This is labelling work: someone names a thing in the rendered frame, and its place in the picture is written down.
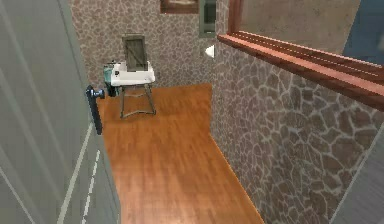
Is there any grey room door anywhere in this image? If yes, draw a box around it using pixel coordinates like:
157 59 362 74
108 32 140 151
0 0 122 224

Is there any brown framed wall picture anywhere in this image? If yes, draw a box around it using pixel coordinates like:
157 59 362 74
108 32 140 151
159 0 200 15

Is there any red-brown framed window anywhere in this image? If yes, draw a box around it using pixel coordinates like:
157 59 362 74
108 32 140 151
216 0 384 113

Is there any white wall lamp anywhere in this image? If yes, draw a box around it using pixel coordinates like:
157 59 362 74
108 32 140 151
204 44 216 59

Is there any white tray high chair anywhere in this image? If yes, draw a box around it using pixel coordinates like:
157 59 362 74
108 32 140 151
110 33 158 120

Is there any teal bin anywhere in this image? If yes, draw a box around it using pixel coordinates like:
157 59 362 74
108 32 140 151
102 62 118 98

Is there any grey framed window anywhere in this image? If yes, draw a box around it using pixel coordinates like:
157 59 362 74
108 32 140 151
198 0 217 39

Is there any black door handle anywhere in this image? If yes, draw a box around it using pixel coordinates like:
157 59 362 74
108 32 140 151
85 85 106 136

